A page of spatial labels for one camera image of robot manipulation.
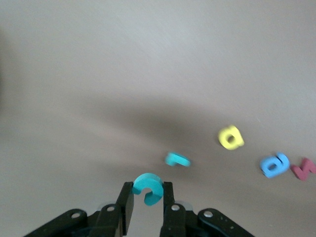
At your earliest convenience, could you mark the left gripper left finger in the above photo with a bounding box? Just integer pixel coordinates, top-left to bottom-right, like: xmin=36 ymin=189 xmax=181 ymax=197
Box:
xmin=88 ymin=182 xmax=135 ymax=237

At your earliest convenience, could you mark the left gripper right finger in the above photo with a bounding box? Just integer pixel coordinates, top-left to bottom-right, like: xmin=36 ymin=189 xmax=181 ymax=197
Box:
xmin=159 ymin=182 xmax=186 ymax=237

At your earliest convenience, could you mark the teal foam letter c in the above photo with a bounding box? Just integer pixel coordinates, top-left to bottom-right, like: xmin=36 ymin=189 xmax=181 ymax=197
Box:
xmin=132 ymin=172 xmax=165 ymax=206

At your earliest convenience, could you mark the teal foam letter r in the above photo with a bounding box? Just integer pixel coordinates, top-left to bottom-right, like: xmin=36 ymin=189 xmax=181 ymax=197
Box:
xmin=164 ymin=152 xmax=192 ymax=167

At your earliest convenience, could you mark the yellow letter D magnet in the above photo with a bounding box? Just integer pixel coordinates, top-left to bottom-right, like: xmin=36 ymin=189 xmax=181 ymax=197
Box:
xmin=217 ymin=125 xmax=245 ymax=151

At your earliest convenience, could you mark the blue foam letter a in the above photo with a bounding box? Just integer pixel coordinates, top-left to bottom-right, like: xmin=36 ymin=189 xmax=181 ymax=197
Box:
xmin=259 ymin=152 xmax=291 ymax=179

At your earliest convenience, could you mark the red foam letter z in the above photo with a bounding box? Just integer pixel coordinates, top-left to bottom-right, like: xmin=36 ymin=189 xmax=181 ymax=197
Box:
xmin=290 ymin=158 xmax=316 ymax=182

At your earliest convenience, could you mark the brown table cover sheet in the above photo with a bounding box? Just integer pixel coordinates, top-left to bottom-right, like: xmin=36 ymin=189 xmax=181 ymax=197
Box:
xmin=0 ymin=0 xmax=316 ymax=237

